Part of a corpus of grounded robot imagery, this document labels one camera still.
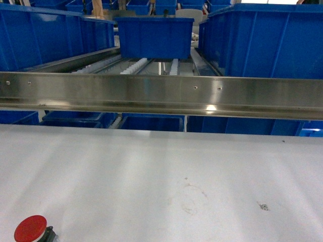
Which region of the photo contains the blue bin under shelf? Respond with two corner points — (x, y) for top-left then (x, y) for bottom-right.
(40, 111), (118, 129)

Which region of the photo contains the stainless steel shelf rail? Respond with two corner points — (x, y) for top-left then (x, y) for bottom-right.
(1, 72), (322, 120)

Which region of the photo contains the blue plastic bin left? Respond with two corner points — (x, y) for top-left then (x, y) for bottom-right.
(1, 4), (115, 72)

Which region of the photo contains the blue plastic bin right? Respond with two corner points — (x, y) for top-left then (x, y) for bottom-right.
(199, 4), (322, 79)

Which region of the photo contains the red mushroom push button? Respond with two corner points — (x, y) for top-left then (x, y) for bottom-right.
(14, 215), (60, 242)

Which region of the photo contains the blue bin lower middle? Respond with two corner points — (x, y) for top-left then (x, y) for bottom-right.
(120, 113), (185, 132)

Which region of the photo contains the blue plastic bin centre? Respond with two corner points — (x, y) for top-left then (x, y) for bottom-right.
(116, 17), (194, 59)

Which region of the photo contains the blue plastic bin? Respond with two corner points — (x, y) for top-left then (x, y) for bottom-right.
(199, 4), (322, 79)
(116, 17), (194, 59)
(1, 4), (115, 72)

